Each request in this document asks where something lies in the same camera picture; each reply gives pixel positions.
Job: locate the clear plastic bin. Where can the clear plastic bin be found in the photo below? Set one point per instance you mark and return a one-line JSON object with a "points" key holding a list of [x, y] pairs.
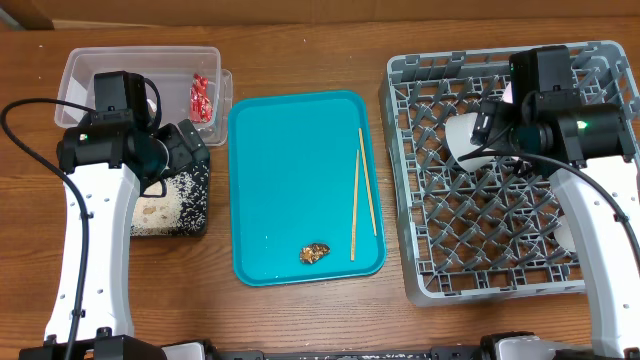
{"points": [[171, 68]]}

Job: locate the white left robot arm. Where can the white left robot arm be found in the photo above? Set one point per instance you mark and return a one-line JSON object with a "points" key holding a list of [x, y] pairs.
{"points": [[106, 162]]}

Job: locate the red snack wrapper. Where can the red snack wrapper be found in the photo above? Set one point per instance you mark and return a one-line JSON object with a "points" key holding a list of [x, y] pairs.
{"points": [[201, 107]]}

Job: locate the grey dishwasher rack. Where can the grey dishwasher rack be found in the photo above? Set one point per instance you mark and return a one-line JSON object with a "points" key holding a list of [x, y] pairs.
{"points": [[488, 234]]}

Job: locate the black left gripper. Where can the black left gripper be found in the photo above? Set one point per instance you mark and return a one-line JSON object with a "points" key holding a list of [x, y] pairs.
{"points": [[183, 155]]}

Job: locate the brown food scrap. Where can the brown food scrap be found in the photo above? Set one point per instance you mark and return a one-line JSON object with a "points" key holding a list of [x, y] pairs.
{"points": [[314, 252]]}

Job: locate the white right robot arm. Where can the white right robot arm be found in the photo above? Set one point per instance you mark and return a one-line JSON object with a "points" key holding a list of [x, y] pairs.
{"points": [[588, 153]]}

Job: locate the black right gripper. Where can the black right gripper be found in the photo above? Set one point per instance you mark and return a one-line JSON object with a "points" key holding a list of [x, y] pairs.
{"points": [[490, 127]]}

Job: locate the wooden chopstick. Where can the wooden chopstick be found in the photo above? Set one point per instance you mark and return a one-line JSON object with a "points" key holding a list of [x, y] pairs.
{"points": [[355, 208], [367, 181]]}

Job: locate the large pink plate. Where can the large pink plate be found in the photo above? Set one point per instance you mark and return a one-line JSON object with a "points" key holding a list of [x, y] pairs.
{"points": [[458, 131]]}

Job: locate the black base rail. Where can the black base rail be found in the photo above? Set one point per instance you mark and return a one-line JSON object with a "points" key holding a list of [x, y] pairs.
{"points": [[350, 354]]}

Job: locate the white cup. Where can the white cup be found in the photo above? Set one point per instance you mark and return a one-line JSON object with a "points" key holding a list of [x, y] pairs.
{"points": [[563, 236]]}

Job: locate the teal plastic tray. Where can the teal plastic tray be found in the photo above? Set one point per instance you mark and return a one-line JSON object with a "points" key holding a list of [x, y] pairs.
{"points": [[291, 178]]}

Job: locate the pile of rice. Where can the pile of rice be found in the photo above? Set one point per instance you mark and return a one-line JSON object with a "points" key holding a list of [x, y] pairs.
{"points": [[170, 210]]}

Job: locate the black tray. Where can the black tray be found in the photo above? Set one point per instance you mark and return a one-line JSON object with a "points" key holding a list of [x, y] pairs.
{"points": [[197, 220]]}

